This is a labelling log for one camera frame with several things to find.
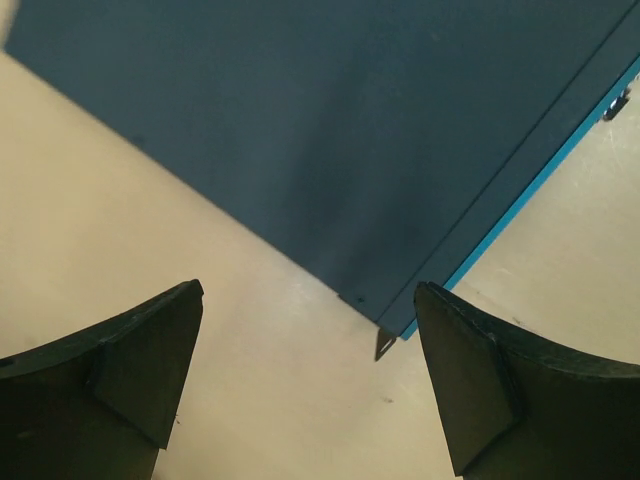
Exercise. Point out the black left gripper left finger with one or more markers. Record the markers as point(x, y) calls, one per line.
point(100, 403)

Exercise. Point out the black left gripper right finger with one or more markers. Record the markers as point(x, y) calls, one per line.
point(515, 405)

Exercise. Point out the dark blue network switch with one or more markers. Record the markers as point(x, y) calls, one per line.
point(377, 144)

